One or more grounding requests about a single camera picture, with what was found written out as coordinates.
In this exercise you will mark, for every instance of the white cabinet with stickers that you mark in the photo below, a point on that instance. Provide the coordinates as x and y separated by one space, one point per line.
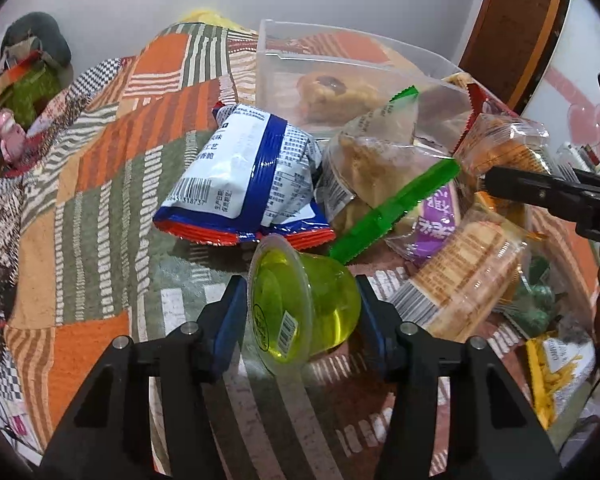
567 98

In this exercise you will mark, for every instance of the long brown cracker package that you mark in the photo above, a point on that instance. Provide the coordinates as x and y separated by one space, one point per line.
457 288

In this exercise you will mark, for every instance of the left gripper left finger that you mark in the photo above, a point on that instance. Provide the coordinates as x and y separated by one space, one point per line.
105 431

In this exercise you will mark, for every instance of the patchwork bed blanket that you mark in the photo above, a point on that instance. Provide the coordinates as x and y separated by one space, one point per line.
89 266

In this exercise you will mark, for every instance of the blue white snack bag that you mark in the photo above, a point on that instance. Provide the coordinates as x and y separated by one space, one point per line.
254 177

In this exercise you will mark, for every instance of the purple label cake package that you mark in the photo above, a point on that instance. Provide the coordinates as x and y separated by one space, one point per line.
422 232

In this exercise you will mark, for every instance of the yellow white snack packet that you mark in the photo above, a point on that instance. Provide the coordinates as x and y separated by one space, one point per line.
558 365

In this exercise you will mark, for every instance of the wooden wardrobe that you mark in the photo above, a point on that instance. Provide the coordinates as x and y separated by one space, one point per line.
511 44

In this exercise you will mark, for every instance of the clear bag green clip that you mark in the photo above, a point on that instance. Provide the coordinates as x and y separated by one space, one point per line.
374 175

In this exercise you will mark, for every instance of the small green snack packet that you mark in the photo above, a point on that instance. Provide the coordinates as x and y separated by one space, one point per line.
531 305

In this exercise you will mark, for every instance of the orange round pastry package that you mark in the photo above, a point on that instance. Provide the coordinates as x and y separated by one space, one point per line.
330 100

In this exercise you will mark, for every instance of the clear plastic storage bin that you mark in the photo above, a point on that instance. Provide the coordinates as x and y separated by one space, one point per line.
288 50

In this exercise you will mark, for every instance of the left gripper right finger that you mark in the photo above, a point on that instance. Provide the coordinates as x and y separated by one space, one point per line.
493 431

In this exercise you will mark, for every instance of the pink plush toy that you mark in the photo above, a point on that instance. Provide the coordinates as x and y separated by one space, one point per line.
12 137

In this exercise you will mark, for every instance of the red snack bag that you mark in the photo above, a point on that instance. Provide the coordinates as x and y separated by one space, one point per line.
481 101

